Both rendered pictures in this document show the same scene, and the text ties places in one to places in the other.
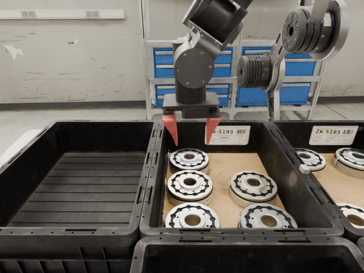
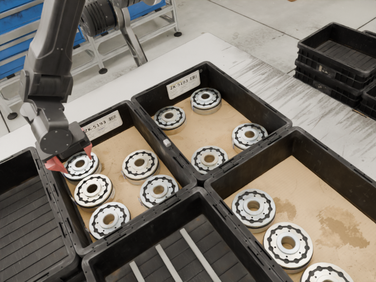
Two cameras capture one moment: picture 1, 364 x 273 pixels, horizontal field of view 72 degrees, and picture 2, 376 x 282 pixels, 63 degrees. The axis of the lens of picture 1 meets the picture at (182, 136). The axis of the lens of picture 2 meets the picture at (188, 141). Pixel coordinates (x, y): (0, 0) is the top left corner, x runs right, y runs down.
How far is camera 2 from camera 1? 0.33 m
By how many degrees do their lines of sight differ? 27
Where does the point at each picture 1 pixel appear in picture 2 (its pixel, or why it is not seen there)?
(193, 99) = not seen: hidden behind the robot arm
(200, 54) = (55, 132)
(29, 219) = not seen: outside the picture
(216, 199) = (118, 188)
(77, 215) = (16, 266)
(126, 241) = (73, 265)
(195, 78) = (60, 146)
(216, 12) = (47, 85)
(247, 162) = (130, 140)
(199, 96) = not seen: hidden behind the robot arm
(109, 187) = (26, 227)
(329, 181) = (192, 127)
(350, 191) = (206, 130)
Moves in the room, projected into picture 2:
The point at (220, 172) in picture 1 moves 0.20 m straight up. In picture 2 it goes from (112, 161) to (87, 113)
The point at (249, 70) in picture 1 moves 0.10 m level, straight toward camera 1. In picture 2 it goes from (90, 17) to (93, 27)
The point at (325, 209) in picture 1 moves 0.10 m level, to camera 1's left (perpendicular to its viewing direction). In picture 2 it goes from (184, 171) to (148, 193)
